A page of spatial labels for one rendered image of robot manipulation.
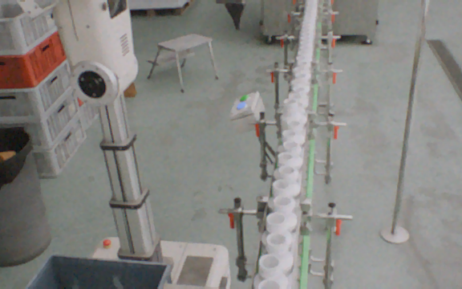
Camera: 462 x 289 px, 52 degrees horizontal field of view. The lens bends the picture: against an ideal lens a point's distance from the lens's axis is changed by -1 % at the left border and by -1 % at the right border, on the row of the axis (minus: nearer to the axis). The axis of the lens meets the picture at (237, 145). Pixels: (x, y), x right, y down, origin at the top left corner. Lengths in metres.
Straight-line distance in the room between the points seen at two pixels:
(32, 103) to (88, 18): 1.87
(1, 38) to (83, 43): 1.72
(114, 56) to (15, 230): 1.40
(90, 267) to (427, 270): 1.79
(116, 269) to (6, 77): 2.28
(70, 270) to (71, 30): 0.71
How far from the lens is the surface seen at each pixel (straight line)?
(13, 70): 3.29
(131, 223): 1.90
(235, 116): 1.46
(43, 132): 3.39
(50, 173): 3.54
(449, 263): 2.67
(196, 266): 2.16
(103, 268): 1.23
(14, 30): 3.17
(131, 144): 1.75
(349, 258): 2.58
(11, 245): 2.77
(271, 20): 5.75
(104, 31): 1.51
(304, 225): 1.08
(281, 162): 1.09
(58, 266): 1.29
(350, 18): 5.72
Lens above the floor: 1.72
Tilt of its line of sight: 29 degrees down
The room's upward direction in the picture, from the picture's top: 4 degrees counter-clockwise
